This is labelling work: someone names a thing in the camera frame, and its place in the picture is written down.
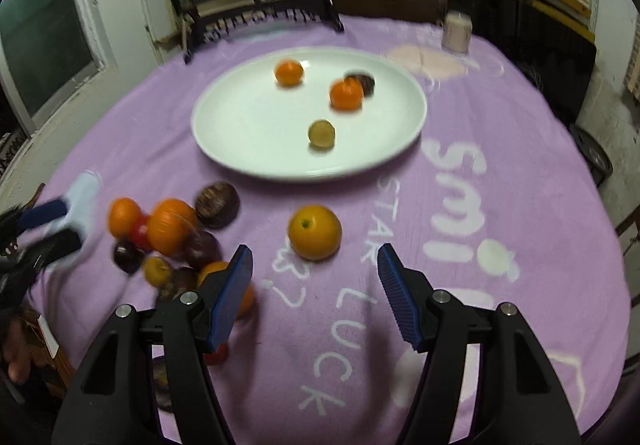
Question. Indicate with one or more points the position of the large orange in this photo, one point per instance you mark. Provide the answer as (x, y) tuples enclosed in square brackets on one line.
[(315, 231)]

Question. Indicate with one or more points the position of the small red fruit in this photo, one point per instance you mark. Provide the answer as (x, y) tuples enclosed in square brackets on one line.
[(139, 234), (219, 356)]

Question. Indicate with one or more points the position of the small green lime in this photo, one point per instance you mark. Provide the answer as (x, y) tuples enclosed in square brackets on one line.
[(321, 133)]

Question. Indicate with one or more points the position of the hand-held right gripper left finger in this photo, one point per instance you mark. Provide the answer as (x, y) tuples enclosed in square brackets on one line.
[(231, 297)]

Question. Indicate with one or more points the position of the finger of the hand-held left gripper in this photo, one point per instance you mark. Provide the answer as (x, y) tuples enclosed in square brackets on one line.
[(57, 245), (46, 215)]

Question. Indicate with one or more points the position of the dark purple plum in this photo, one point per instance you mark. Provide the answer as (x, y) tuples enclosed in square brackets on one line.
[(126, 256), (204, 247), (164, 390)]

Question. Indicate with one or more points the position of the purple printed blanket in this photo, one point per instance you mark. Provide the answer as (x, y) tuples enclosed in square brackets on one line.
[(350, 365)]

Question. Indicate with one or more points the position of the dark brown passion fruit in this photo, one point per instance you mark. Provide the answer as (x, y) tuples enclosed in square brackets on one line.
[(365, 81), (216, 205), (179, 281)]

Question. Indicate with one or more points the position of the white blurred object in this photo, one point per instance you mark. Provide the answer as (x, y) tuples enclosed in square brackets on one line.
[(82, 205)]

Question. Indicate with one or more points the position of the wooden chair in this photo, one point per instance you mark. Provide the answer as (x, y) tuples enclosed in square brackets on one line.
[(50, 345)]

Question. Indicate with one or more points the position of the round black stool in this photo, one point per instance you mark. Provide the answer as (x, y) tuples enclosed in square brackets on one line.
[(594, 152)]

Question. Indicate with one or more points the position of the person's left hand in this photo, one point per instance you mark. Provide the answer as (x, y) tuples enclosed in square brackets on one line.
[(20, 350)]

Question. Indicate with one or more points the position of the small yellow kumquat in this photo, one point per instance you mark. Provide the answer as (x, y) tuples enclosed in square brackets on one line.
[(157, 271)]

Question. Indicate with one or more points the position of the white oval plate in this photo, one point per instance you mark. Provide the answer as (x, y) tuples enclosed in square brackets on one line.
[(260, 125)]

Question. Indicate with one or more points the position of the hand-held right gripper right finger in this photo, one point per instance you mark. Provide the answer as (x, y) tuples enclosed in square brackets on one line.
[(400, 300)]

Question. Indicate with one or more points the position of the white framed window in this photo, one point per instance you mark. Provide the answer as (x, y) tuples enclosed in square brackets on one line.
[(40, 30)]

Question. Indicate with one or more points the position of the small orange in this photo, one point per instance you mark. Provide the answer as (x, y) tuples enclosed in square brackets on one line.
[(123, 216), (171, 225), (245, 302), (345, 95), (289, 73)]

